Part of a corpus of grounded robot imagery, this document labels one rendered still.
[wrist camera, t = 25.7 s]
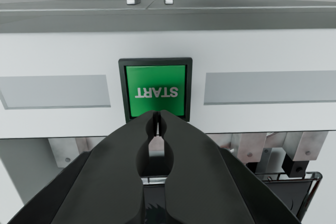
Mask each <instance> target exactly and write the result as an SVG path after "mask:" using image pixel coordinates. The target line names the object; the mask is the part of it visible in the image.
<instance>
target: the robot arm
mask: <svg viewBox="0 0 336 224"><path fill-rule="evenodd" d="M157 128H158V131H159V137H162V139H163V140H164V162H165V164H166V165H167V166H168V168H169V169H170V171H171V172H170V174H169V176H168V177H167V179H166V180H165V183H164V187H165V218H166V224H302V223H301V222H300V221H299V219H298V218H297V217H296V216H295V215H294V213H293V212H292V211H291V210H290V209H289V208H288V207H287V205H286V204H285V203H284V202H283V201H282V200H281V199H280V198H279V197H278V196H277V195H276V194H275V193H274V192H273V191H272V190H271V189H270V188H269V187H268V186H267V185H265V184H264V183H263V182H262V181H261V180H260V179H259V178H258V177H257V176H256V175H255V174H254V173H253V172H252V171H251V170H250V169H249V168H248V167H247V166H245V165H244V164H243V163H242V162H241V161H240V160H239V159H238V158H237V157H236V156H235V155H234V154H233V153H232V152H231V151H230V150H229V149H228V148H227V147H222V148H220V147H219V146H218V145H217V144H216V143H215V142H214V141H213V140H212V139H211V138H210V137H209V136H208V135H206V134H205V133H204V132H202V131H201V130H200V129H198V128H196V127H195V126H193V125H191V124H189V123H188V122H186V121H184V120H183V119H181V118H179V117H177V116H176V115H174V114H172V113H170V112H169V111H167V110H161V111H155V110H149V111H146V112H145V113H143V114H141V115H140V116H138V117H136V118H135V119H133V120H131V121H130V122H128V123H126V124H125V125H123V126H121V127H119V128H118V129H116V130H115V131H113V132H112V133H111V134H109V135H108V136H107V137H105V138H104V139H103V140H102V141H100V142H99V143H98V144H97V145H96V146H95V147H94V148H93V149H92V150H91V151H83V152H82V153H81V154H80V155H79V156H77V157H76V158H75V159H74V160H73V161H72V162H71V163H70V164H69V165H68V166H67V167H65V168H64V169H63V170H62V171H61V172H60V173H59V174H58V175H57V176H56V177H55V178H53V179H52V180H51V181H50V182H49V183H48V184H47V185H46V186H45V187H44V188H43V189H41V190H40V191H39V192H38V193H37V194H36V195H35V196H34V197H33V198H32V199H31V200H29V201H28V202H27V203H26V204H25V205H24V206H23V207H22V208H21V209H20V210H19V211H18V212H17V213H16V214H15V215H14V216H13V217H12V218H11V220H10V221H9V222H8V223H7V224H145V215H146V207H145V196H144V186H143V181H142V179H141V178H140V177H141V174H142V172H143V171H144V169H145V168H146V166H147V165H148V164H149V162H150V156H149V144H150V142H151V141H152V139H153V138H154V137H156V136H157Z"/></svg>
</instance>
